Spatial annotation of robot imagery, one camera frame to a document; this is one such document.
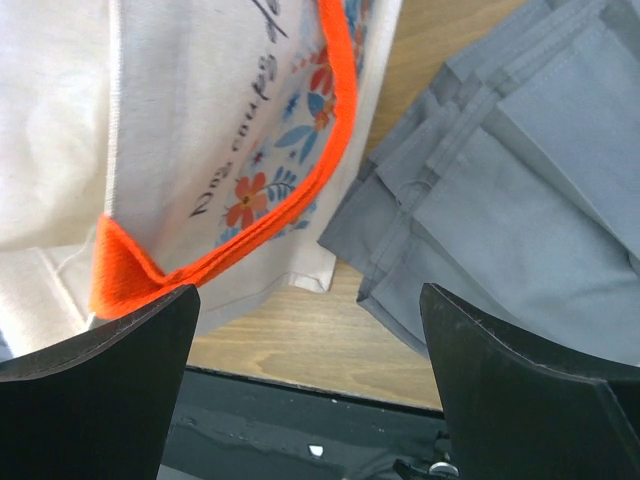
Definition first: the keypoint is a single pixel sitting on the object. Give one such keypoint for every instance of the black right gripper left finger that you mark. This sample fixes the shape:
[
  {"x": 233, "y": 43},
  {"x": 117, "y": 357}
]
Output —
[{"x": 98, "y": 405}]

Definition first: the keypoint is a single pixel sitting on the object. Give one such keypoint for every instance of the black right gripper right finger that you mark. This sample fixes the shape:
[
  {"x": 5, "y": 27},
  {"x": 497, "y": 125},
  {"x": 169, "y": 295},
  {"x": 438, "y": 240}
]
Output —
[{"x": 518, "y": 406}]

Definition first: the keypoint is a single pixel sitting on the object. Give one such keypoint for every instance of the beige canvas tote bag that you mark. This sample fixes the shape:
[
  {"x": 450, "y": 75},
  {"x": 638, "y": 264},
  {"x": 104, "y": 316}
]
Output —
[{"x": 151, "y": 144}]

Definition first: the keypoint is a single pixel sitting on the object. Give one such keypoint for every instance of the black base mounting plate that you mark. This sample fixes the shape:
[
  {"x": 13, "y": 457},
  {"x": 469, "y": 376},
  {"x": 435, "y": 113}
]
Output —
[{"x": 228, "y": 426}]

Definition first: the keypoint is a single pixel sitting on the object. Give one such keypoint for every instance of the grey pleated skirt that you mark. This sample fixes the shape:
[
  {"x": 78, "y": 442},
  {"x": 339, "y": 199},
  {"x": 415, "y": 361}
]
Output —
[{"x": 513, "y": 182}]

